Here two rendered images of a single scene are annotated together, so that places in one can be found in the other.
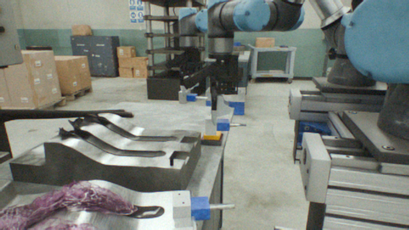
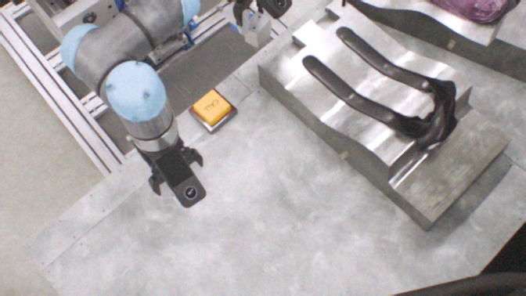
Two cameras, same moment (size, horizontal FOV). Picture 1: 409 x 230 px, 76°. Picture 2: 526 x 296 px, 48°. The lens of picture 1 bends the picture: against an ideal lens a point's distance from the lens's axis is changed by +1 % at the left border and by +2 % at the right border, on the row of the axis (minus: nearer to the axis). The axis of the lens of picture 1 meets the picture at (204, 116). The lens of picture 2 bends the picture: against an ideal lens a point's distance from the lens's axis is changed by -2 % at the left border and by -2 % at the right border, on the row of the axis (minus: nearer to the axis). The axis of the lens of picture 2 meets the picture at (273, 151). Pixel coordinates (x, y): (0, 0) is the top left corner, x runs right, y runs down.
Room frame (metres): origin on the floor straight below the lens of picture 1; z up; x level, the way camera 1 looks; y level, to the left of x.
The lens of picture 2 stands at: (1.36, 0.50, 1.98)
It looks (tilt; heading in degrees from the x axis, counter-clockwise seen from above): 65 degrees down; 221
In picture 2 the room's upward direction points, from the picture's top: 6 degrees counter-clockwise
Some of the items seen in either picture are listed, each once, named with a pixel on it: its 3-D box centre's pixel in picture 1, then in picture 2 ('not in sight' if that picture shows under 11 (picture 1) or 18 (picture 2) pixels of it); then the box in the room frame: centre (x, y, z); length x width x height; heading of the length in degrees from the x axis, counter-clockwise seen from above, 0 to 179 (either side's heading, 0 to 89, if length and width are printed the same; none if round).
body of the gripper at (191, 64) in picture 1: (190, 61); (160, 145); (1.14, 0.06, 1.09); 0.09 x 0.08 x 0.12; 73
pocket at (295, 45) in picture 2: (188, 145); (291, 51); (0.74, 0.05, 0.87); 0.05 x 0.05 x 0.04; 79
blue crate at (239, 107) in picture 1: (225, 104); not in sight; (3.99, -0.34, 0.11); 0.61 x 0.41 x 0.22; 79
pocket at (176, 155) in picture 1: (179, 161); (325, 23); (0.63, 0.07, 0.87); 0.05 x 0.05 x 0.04; 79
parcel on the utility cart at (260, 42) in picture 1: (264, 44); not in sight; (6.55, -1.46, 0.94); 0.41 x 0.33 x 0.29; 87
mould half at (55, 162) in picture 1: (114, 147); (382, 102); (0.74, 0.28, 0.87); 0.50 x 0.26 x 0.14; 79
